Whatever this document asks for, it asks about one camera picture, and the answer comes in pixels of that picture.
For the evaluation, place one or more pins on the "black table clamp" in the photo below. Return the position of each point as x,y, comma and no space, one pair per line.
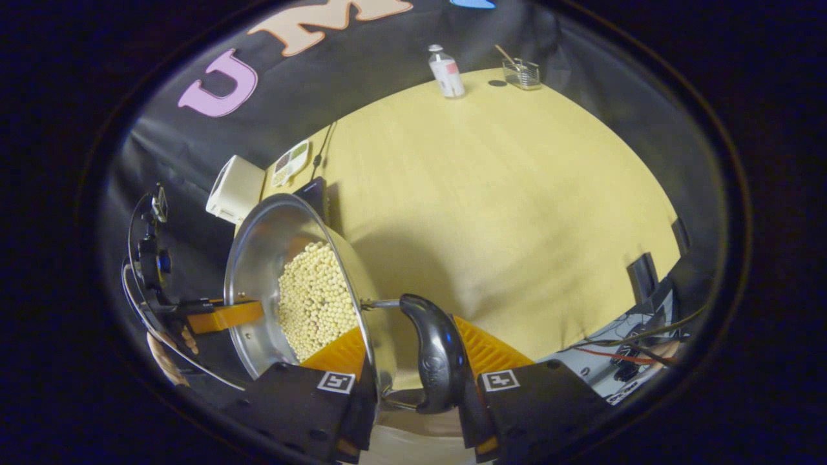
643,278

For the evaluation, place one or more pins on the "pile of yellow soybeans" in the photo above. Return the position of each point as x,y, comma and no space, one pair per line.
316,303

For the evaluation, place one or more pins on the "black induction cooktop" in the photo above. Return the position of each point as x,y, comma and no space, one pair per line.
313,194

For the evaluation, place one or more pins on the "clear bottle with red label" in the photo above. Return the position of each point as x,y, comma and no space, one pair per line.
447,77

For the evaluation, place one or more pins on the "clear glass holder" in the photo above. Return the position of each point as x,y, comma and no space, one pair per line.
523,76

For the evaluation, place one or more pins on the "white toaster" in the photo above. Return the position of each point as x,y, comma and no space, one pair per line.
236,190

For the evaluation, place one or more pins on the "wooden stick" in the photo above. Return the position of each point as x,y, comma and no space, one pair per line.
505,55

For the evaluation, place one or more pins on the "black backdrop cloth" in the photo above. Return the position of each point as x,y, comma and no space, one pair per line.
194,148

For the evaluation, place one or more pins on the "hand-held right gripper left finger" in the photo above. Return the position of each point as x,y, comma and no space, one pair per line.
365,413

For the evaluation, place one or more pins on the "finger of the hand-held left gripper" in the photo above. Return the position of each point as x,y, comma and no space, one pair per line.
223,317

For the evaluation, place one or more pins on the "stainless steel pot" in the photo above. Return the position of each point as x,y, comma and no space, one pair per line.
258,258

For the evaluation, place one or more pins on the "white divided dish with beans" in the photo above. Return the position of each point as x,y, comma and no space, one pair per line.
291,163

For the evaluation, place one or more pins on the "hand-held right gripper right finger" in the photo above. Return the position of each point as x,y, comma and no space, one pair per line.
475,420

